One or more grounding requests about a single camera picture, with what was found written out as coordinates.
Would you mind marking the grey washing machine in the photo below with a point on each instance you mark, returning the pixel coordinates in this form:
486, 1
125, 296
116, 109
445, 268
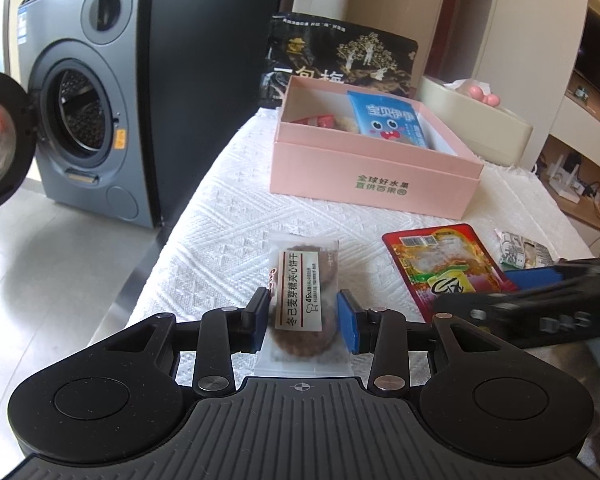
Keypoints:
80, 160

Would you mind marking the small green shelf ornament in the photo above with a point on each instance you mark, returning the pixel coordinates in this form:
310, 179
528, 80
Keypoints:
580, 94

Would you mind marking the pink cardboard box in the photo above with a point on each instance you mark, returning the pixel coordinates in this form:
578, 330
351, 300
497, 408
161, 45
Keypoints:
380, 180

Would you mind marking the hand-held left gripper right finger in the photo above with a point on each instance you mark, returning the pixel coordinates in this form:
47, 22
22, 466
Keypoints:
347, 322

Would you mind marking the large red snack packet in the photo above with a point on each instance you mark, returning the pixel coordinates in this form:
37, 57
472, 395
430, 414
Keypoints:
445, 260

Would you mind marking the clear sandwich cookie packet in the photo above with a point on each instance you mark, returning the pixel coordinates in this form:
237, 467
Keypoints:
305, 290

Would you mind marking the black printed snack bag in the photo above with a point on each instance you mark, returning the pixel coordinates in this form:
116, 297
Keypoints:
340, 50

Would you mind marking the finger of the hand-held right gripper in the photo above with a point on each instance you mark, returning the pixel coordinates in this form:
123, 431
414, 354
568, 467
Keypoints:
530, 317
532, 279

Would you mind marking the white router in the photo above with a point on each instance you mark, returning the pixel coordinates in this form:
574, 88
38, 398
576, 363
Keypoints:
560, 182

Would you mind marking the pink round ornament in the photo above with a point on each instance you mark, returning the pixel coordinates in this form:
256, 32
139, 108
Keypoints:
482, 94

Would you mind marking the white power strip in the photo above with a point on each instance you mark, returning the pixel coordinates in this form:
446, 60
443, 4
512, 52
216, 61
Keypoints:
590, 190

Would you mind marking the white textured tablecloth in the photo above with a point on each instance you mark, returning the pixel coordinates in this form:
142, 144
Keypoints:
220, 240

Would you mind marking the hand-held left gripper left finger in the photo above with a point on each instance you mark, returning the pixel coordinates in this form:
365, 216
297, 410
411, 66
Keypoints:
261, 320

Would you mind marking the white wooden television cabinet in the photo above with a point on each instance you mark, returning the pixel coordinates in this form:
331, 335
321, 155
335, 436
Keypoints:
595, 160

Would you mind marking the cream tissue box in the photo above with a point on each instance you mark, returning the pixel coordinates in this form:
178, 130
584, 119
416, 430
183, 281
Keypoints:
500, 135

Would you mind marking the small red snack packet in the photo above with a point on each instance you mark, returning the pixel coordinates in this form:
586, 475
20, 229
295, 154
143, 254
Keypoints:
315, 121

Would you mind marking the blue cartoon snack packet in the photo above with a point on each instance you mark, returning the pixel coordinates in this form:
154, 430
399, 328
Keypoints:
387, 120

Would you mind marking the white tissue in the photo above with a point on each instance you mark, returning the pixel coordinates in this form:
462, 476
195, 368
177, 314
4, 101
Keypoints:
457, 85

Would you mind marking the green white snack packet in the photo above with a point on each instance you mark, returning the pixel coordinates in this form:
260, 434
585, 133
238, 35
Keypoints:
517, 250

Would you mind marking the round washing machine door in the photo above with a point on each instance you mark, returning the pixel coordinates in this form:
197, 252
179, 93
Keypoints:
0, 145

